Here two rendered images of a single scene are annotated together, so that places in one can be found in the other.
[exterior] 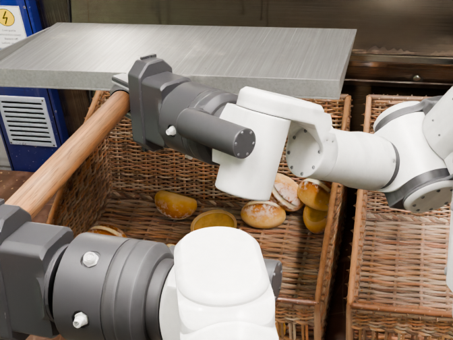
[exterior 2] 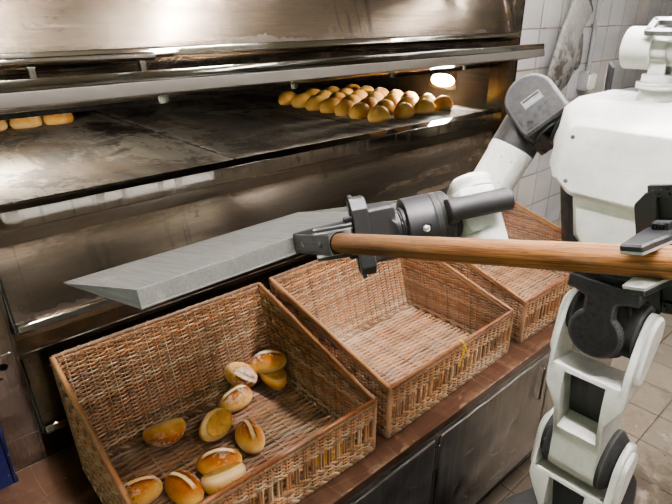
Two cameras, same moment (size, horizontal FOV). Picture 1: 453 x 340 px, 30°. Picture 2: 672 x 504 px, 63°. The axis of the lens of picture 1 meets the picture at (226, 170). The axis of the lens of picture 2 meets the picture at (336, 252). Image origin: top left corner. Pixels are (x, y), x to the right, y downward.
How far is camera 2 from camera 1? 0.97 m
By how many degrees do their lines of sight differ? 51
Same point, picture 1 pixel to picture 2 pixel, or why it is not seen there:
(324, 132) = not seen: hidden behind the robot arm
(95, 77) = (266, 252)
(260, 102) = (486, 177)
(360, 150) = not seen: hidden behind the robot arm
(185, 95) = (419, 200)
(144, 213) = (138, 458)
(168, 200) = (164, 428)
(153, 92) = (384, 214)
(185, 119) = (459, 202)
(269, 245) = (259, 415)
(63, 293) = not seen: outside the picture
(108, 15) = (50, 287)
